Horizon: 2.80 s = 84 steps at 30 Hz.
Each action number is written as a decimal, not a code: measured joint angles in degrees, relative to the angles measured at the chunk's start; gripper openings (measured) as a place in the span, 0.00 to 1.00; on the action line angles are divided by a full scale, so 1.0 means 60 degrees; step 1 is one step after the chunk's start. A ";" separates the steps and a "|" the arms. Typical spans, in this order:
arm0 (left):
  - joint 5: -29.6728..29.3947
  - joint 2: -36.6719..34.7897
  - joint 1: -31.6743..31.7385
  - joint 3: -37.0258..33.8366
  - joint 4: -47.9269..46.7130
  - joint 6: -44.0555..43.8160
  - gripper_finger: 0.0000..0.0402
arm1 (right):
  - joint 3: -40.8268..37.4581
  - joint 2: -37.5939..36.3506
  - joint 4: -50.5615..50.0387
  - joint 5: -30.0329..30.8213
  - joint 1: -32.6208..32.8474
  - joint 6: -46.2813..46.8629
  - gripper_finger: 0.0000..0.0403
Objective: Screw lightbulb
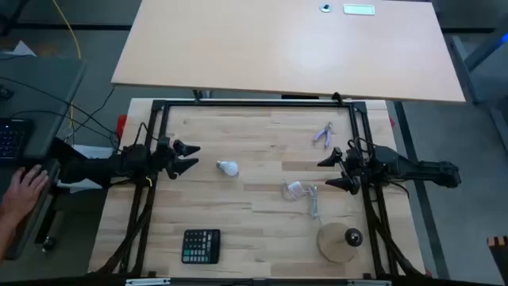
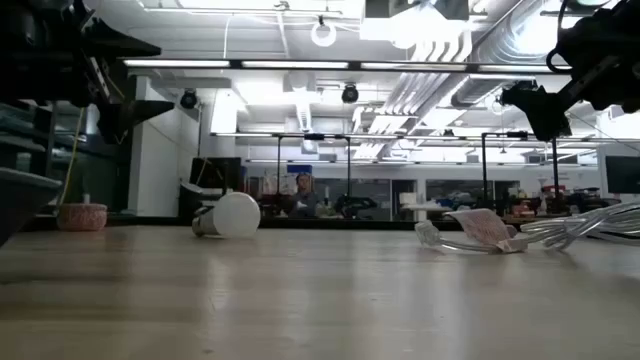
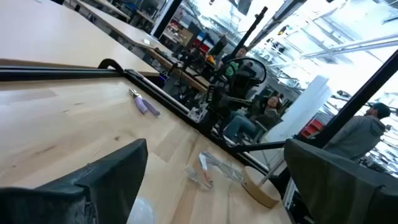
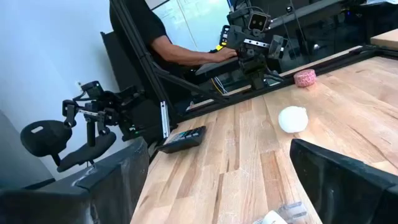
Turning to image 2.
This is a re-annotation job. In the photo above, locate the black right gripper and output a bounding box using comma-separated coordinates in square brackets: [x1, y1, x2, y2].
[501, 0, 640, 143]

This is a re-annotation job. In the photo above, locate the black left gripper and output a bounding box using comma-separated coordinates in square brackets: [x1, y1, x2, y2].
[0, 0, 176, 145]

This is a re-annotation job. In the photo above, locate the clear lamp cable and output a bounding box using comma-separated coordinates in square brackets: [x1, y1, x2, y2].
[413, 201, 640, 254]

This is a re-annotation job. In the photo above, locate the white lightbulb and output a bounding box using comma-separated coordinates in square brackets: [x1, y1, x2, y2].
[191, 191, 262, 240]

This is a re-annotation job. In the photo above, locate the dark storage shelf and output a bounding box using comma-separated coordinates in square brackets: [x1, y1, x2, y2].
[0, 99, 124, 216]

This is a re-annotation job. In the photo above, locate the pink knitted ball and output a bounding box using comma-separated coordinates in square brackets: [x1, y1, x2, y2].
[56, 202, 109, 232]

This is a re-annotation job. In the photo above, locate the long ceiling light bar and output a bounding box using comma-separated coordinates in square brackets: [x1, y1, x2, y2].
[122, 58, 574, 72]

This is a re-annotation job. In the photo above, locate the person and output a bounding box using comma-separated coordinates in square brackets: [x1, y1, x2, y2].
[287, 172, 321, 219]

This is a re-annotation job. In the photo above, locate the black metal rig frame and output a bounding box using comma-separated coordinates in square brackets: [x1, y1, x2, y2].
[480, 130, 561, 201]

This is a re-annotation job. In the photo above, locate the silver ventilation duct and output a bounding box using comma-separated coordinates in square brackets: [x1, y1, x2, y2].
[449, 0, 566, 109]

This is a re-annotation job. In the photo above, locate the yellow cable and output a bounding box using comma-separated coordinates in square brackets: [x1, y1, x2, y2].
[58, 107, 85, 206]

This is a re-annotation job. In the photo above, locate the black wall monitor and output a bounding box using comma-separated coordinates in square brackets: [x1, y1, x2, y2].
[604, 155, 640, 195]

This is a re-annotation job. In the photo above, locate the white coiled ceiling cable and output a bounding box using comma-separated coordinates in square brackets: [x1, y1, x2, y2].
[309, 19, 339, 49]

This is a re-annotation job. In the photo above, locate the black aluminium table frame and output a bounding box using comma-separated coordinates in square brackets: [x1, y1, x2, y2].
[22, 213, 521, 234]

